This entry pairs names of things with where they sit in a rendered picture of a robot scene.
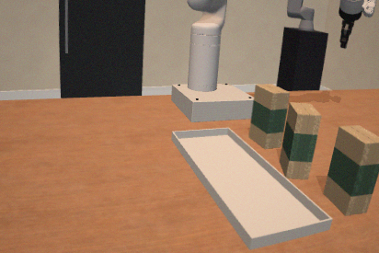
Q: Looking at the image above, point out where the green and tan block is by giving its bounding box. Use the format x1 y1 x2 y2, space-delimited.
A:
280 102 321 179
248 84 290 149
323 125 379 216

